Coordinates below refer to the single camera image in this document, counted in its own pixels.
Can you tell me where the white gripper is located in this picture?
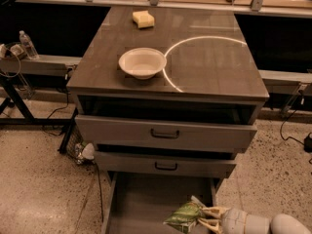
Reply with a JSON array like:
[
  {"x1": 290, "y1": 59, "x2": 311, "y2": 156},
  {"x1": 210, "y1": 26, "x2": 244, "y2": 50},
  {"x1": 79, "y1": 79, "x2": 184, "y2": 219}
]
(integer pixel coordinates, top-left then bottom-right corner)
[{"x1": 198, "y1": 207, "x2": 248, "y2": 234}]

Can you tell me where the green jalapeno chip bag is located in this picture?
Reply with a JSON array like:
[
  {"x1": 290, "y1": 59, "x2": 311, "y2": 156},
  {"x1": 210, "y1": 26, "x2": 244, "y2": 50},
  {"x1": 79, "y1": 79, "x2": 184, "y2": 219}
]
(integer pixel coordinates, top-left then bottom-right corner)
[{"x1": 164, "y1": 196, "x2": 205, "y2": 234}]

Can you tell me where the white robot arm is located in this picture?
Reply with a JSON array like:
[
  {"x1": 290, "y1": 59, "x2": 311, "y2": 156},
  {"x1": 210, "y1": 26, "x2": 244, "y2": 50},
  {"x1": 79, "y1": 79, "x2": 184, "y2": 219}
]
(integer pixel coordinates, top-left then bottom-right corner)
[{"x1": 198, "y1": 207, "x2": 311, "y2": 234}]

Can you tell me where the grey middle drawer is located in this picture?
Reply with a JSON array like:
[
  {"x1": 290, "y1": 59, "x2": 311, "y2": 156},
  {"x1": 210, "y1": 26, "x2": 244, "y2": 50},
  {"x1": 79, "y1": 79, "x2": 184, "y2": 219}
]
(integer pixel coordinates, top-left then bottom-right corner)
[{"x1": 95, "y1": 152, "x2": 236, "y2": 178}]

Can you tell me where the grey open bottom drawer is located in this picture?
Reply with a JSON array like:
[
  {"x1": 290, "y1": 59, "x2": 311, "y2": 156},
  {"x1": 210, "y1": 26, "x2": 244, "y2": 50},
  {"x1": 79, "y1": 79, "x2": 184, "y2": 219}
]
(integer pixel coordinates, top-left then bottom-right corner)
[{"x1": 101, "y1": 173, "x2": 215, "y2": 234}]

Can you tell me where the grey top drawer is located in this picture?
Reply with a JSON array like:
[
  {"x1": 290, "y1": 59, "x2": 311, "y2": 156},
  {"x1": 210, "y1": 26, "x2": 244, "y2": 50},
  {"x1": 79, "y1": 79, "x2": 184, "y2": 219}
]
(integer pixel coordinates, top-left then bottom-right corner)
[{"x1": 75, "y1": 115, "x2": 256, "y2": 153}]

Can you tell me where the grey drawer cabinet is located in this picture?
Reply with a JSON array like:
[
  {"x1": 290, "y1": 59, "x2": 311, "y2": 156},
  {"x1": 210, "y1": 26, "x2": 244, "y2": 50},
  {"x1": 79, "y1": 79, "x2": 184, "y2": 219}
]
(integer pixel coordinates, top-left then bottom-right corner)
[{"x1": 65, "y1": 6, "x2": 270, "y2": 126}]

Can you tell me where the white paper bowl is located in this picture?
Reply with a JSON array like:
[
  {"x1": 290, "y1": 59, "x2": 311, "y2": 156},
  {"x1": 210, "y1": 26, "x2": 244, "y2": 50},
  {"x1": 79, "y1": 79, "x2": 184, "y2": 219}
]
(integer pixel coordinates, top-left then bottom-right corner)
[{"x1": 118, "y1": 48, "x2": 167, "y2": 80}]

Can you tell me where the yellow sponge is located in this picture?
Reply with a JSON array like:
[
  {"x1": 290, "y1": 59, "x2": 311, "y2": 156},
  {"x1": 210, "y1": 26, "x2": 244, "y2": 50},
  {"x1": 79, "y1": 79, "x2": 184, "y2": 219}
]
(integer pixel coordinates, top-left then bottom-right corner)
[{"x1": 133, "y1": 11, "x2": 155, "y2": 29}]

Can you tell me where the black framed side table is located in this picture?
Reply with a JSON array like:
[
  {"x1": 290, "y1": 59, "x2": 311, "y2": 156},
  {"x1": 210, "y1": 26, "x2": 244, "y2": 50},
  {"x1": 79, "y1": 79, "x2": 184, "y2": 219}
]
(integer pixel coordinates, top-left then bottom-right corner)
[{"x1": 0, "y1": 55, "x2": 80, "y2": 154}]

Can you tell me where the clear plastic water bottle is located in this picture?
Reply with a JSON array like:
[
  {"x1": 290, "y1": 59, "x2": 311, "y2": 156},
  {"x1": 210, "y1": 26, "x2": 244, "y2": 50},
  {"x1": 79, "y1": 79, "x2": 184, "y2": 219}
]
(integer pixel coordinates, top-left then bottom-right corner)
[{"x1": 19, "y1": 30, "x2": 39, "y2": 59}]

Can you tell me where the black power adapter with cable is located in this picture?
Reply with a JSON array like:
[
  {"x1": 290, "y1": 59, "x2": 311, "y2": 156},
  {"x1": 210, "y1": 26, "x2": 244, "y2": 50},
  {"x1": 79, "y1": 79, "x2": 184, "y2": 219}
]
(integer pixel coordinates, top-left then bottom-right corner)
[{"x1": 279, "y1": 111, "x2": 312, "y2": 154}]

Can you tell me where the wire mesh waste basket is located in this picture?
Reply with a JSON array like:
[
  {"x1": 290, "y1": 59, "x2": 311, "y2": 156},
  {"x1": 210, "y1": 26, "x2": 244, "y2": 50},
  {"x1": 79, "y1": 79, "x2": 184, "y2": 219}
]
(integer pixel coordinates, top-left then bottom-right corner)
[{"x1": 66, "y1": 126, "x2": 95, "y2": 165}]

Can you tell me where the black floor cable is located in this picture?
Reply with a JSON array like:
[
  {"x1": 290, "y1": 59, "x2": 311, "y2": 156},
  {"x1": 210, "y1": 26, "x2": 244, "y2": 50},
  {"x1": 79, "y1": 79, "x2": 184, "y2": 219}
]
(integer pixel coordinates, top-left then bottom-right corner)
[{"x1": 41, "y1": 69, "x2": 73, "y2": 137}]

